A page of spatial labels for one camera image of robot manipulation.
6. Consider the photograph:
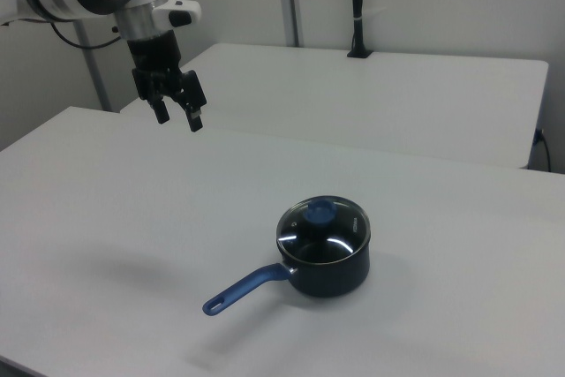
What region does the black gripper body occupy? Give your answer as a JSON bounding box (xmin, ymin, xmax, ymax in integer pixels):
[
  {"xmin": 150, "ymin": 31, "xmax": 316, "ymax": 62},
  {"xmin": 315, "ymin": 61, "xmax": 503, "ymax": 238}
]
[{"xmin": 126, "ymin": 31, "xmax": 189, "ymax": 107}]

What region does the glass lid with blue knob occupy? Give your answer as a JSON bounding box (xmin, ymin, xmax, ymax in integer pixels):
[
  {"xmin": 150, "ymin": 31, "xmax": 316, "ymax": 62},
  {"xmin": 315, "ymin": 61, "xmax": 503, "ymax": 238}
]
[{"xmin": 275, "ymin": 194, "xmax": 370, "ymax": 265}]

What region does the dark saucepan with blue handle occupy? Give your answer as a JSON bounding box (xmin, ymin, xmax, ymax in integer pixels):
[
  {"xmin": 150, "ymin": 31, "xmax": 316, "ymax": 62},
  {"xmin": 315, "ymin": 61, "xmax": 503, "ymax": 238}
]
[{"xmin": 202, "ymin": 195, "xmax": 371, "ymax": 318}]

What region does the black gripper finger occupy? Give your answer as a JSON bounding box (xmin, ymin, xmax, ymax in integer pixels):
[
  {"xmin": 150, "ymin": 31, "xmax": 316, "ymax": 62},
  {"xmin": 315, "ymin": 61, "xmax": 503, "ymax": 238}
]
[
  {"xmin": 151, "ymin": 94, "xmax": 171, "ymax": 125},
  {"xmin": 177, "ymin": 69, "xmax": 207, "ymax": 132}
]

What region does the black camera stand pole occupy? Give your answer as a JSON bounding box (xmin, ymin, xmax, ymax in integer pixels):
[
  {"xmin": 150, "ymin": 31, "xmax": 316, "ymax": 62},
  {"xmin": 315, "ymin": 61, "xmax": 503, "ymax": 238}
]
[{"xmin": 346, "ymin": 0, "xmax": 373, "ymax": 59}]

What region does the white table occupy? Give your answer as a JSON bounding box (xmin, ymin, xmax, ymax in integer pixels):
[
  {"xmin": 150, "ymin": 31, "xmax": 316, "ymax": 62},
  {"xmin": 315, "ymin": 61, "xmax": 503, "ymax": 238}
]
[{"xmin": 119, "ymin": 42, "xmax": 549, "ymax": 170}]

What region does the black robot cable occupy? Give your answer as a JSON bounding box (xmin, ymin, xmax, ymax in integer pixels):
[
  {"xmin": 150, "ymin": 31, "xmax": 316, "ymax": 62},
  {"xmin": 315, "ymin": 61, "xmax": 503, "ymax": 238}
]
[{"xmin": 0, "ymin": 12, "xmax": 124, "ymax": 49}]

